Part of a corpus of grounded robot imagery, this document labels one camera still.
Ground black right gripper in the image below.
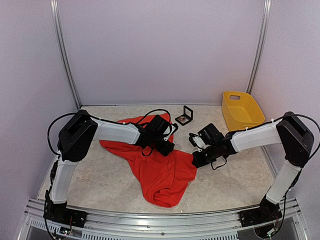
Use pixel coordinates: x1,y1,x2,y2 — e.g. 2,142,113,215
192,143,220,168

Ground red t-shirt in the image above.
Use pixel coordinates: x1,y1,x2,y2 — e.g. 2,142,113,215
99,112,198,209

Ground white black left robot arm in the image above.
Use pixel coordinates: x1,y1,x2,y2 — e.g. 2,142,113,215
43,109,178,228

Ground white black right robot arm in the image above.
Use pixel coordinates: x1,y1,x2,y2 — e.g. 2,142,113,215
189,111,318,227

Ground black display box red brooch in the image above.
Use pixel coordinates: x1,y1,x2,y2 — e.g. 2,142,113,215
175,105,194,126

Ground yellow plastic basket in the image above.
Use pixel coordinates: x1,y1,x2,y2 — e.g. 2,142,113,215
221,91,265,132

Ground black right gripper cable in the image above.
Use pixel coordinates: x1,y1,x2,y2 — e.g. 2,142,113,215
209,156,228,171

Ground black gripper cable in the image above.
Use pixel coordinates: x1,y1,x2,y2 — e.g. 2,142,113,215
137,108,173,157
209,156,228,171

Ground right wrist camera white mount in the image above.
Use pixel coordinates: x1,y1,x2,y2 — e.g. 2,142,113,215
188,123,224,152

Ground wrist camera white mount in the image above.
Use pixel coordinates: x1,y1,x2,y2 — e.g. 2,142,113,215
148,114,179,141
188,123,224,152

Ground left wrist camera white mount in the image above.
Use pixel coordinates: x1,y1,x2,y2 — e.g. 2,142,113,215
148,114,179,141

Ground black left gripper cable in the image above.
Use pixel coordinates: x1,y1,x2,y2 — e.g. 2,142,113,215
137,108,173,157

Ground grey aluminium front rail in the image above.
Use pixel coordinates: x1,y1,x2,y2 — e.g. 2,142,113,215
16,198,310,240

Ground grey corner post right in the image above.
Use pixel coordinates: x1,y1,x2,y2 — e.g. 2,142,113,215
246,0,272,95

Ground grey corner post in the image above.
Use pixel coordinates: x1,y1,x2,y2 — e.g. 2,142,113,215
246,0,272,95
49,0,82,110

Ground grey corner post left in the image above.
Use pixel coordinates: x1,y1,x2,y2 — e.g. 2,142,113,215
49,0,82,110

